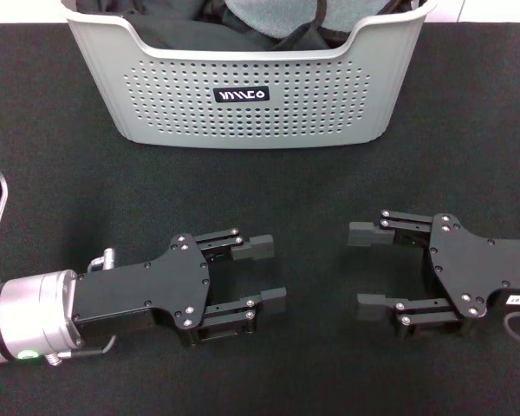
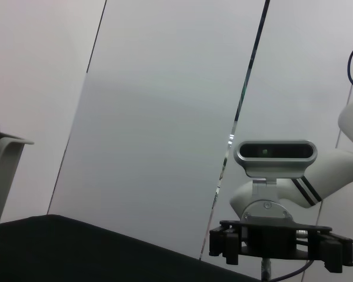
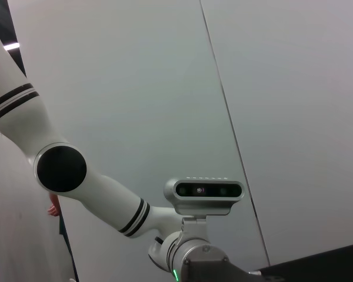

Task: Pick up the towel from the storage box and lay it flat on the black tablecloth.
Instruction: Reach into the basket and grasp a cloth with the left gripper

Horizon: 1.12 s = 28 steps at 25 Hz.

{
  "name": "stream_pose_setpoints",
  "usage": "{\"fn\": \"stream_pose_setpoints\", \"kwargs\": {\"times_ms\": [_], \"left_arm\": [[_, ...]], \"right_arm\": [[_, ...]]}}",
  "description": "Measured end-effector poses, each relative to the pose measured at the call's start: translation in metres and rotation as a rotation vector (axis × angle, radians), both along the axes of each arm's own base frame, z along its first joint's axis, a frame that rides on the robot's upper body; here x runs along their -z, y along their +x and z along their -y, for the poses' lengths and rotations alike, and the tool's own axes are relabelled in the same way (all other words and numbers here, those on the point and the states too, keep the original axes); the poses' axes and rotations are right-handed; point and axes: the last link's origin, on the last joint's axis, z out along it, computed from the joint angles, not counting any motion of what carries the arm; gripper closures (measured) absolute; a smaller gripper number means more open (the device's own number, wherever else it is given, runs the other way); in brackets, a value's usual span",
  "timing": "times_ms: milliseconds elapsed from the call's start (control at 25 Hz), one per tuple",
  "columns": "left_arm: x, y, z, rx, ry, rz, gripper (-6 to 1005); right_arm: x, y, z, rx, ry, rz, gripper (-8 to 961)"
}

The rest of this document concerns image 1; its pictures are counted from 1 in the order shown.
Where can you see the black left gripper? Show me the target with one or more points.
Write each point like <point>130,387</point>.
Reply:
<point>156,286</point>

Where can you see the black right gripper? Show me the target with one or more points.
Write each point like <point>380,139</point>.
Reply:
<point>472,268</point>

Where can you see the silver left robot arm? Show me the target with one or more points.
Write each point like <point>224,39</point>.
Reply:
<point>26,312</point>

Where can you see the black tablecloth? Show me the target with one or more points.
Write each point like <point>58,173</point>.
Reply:
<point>260,381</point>

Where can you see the grey perforated storage basket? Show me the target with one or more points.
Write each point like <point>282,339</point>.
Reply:
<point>329,108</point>

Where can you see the grey towel with black trim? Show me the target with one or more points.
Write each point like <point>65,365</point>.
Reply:
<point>340,32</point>

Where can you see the black cloth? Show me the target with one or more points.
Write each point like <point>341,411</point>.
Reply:
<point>177,32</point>

